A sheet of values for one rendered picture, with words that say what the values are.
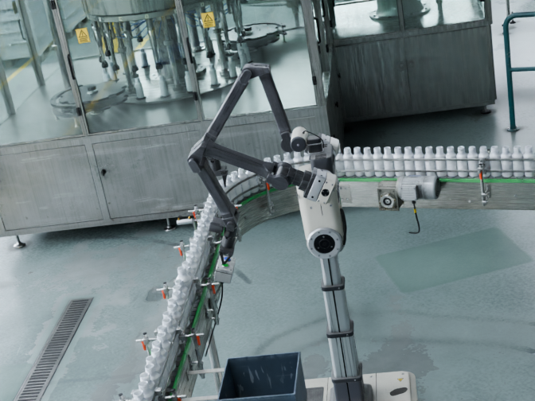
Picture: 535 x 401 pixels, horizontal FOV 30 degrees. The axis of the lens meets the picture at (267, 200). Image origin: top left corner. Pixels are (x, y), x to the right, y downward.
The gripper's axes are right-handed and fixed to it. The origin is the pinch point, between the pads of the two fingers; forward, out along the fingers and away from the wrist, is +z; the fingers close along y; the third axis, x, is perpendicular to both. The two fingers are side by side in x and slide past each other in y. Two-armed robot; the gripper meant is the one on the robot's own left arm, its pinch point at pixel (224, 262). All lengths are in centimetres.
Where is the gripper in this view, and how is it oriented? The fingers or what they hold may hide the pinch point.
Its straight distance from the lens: 468.1
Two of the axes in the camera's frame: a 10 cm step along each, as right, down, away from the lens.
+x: 9.8, 2.2, 0.0
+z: -2.0, 8.9, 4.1
